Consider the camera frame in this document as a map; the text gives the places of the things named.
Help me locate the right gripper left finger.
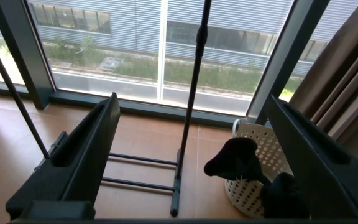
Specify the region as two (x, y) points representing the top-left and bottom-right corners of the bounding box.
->
(6, 92), (121, 220)

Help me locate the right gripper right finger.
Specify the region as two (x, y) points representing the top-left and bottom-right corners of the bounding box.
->
(264, 94), (358, 218)

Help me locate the white laundry basket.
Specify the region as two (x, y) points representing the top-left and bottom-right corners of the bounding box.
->
(224, 119), (293, 218)

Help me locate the heap of black clothes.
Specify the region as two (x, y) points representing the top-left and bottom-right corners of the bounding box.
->
(203, 136), (310, 218)

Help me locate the black clothes rack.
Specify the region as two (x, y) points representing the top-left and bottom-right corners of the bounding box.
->
(0, 0), (213, 218)

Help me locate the brown curtain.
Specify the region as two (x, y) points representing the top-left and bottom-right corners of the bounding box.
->
(289, 0), (358, 141)

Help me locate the window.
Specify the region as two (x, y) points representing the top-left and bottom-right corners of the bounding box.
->
(0, 0), (358, 126)

